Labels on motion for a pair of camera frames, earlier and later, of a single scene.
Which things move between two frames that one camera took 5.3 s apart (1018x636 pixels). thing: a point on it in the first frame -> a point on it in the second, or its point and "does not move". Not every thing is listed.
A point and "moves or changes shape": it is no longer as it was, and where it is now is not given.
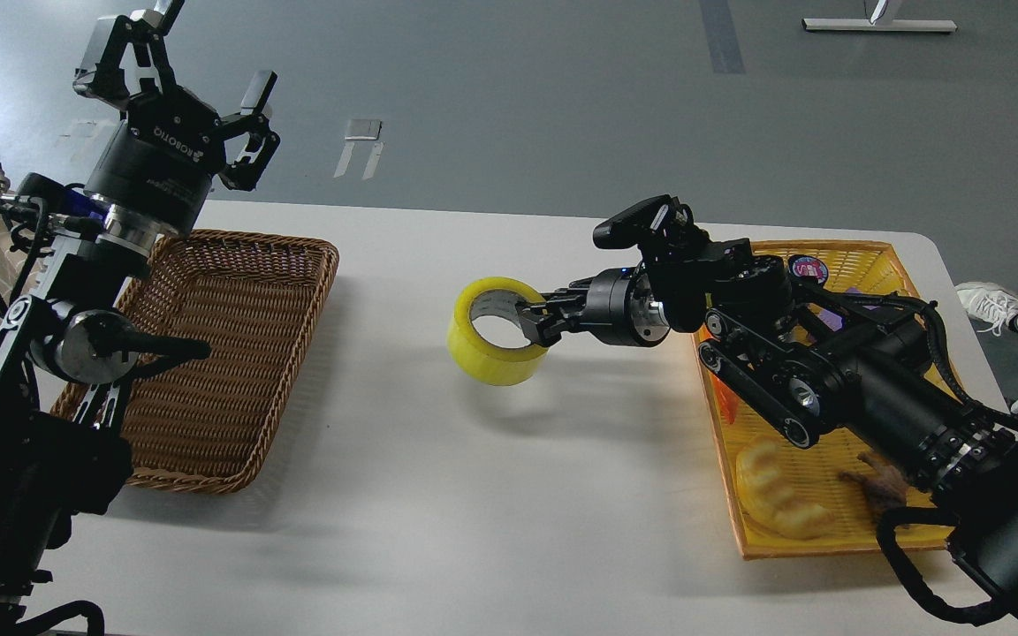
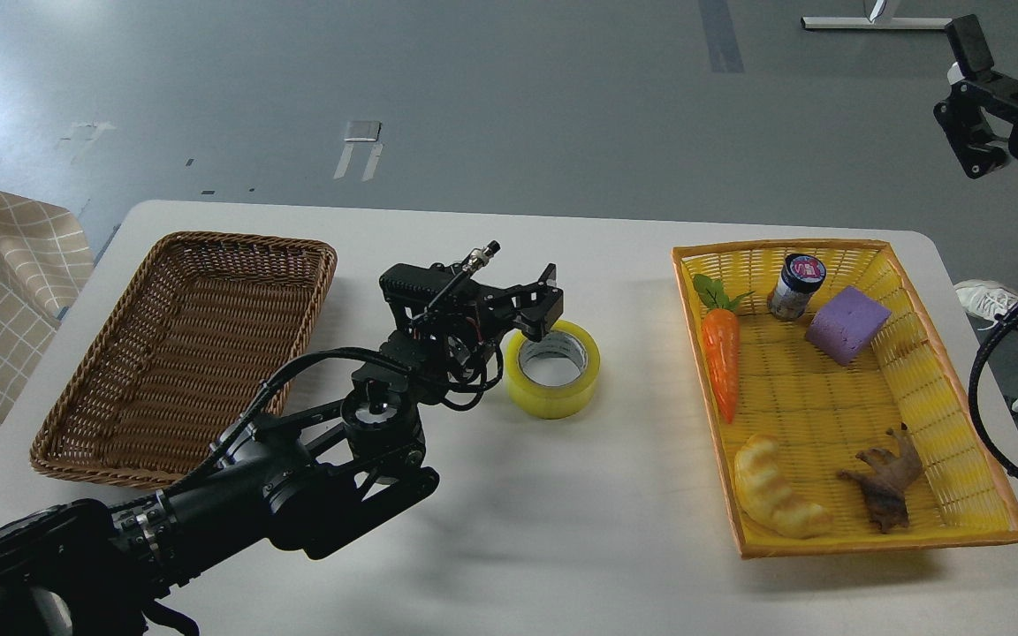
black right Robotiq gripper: (620, 307) -> (986, 109)
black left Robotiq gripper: (150, 180) -> (491, 312)
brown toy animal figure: (884, 487) does not move
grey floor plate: (363, 129) does not move
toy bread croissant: (770, 500) does not move
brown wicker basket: (205, 424) does not move
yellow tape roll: (497, 297) moves or changes shape
